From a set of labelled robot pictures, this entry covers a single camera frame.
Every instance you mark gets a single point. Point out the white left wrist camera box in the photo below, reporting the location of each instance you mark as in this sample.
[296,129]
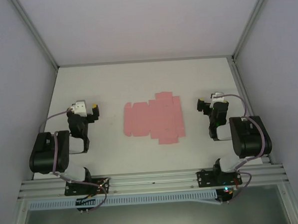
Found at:
[79,108]

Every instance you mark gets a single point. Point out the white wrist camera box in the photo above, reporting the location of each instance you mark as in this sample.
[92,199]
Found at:
[217,96]
[79,108]

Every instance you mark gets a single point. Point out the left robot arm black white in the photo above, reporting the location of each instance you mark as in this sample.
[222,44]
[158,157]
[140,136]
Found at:
[43,152]

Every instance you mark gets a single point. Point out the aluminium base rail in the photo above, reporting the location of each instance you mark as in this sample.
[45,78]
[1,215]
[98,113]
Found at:
[152,179]

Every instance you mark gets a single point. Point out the black electronics board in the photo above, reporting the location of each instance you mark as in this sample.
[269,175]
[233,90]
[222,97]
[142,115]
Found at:
[85,204]
[225,194]

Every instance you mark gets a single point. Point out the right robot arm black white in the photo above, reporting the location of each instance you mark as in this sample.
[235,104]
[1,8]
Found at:
[250,139]

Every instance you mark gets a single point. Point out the aluminium frame post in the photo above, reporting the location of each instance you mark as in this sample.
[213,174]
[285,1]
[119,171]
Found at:
[252,23]
[35,35]

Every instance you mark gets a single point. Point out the black left electronics board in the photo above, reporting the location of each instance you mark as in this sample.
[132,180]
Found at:
[85,204]

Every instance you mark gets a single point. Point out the aluminium side rail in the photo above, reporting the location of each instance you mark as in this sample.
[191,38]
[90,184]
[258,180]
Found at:
[243,92]

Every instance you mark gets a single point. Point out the pink paper box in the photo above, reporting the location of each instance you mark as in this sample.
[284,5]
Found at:
[151,117]

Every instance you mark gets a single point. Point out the black right electronics board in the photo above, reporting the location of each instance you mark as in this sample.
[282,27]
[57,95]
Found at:
[225,194]

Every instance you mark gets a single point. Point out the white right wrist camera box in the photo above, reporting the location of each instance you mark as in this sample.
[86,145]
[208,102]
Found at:
[217,96]

